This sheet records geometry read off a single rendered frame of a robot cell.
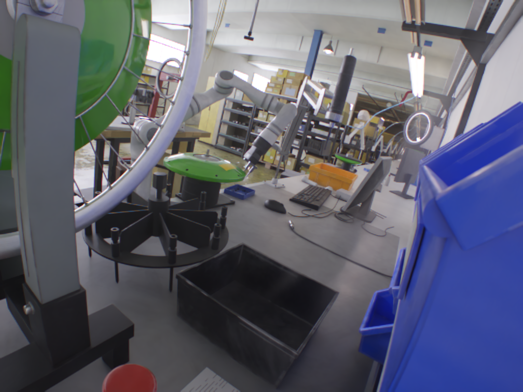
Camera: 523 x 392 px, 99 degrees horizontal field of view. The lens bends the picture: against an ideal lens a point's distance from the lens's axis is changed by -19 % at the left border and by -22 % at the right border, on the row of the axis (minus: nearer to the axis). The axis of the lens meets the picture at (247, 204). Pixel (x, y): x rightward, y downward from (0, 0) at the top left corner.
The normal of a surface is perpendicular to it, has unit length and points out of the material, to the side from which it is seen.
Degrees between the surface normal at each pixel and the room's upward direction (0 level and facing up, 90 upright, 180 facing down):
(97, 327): 0
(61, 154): 87
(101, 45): 92
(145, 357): 0
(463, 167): 88
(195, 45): 93
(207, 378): 0
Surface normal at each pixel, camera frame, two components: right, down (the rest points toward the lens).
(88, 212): 0.72, -0.12
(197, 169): 0.18, -0.70
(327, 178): -0.48, 0.26
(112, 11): 0.92, 0.29
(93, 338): 0.22, -0.92
